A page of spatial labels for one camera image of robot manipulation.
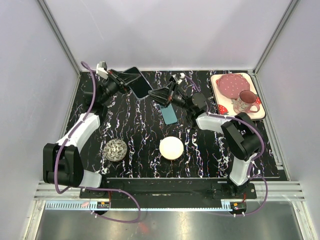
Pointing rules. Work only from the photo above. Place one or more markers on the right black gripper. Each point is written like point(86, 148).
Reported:
point(156, 95)

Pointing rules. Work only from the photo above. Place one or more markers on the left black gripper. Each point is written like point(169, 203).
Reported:
point(119, 79)

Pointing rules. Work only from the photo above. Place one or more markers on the blue smartphone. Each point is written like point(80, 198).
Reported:
point(141, 86)

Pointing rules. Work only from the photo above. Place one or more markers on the teal smartphone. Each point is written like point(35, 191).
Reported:
point(168, 114)

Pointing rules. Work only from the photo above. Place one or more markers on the phone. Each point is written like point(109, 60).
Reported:
point(191, 118)

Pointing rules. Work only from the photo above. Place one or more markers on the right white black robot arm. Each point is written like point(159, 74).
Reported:
point(243, 138)

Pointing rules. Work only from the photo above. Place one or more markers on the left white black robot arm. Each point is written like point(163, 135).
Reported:
point(62, 164)

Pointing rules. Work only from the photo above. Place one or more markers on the white round lid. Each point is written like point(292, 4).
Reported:
point(171, 148)

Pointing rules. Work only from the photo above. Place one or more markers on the pink polka dot plate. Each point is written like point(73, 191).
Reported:
point(231, 85)

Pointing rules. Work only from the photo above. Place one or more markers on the leaf patterned round bowl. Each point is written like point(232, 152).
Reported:
point(115, 150)

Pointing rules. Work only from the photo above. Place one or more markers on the strawberry print cream tray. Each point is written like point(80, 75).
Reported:
point(225, 105)

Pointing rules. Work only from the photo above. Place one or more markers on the pink ghost pattern mug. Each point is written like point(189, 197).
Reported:
point(246, 103)

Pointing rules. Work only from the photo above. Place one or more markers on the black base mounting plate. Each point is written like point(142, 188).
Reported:
point(215, 188)

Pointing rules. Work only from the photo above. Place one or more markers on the left small controller board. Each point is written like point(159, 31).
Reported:
point(103, 204)

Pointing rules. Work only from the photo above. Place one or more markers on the small controller board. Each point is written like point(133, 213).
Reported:
point(239, 206)
point(103, 204)

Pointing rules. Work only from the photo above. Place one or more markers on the right small controller board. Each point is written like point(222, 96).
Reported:
point(239, 206)

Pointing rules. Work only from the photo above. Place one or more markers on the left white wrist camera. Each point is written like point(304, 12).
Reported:
point(102, 67)

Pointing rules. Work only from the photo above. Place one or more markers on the aluminium frame rail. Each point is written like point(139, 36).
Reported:
point(277, 191)

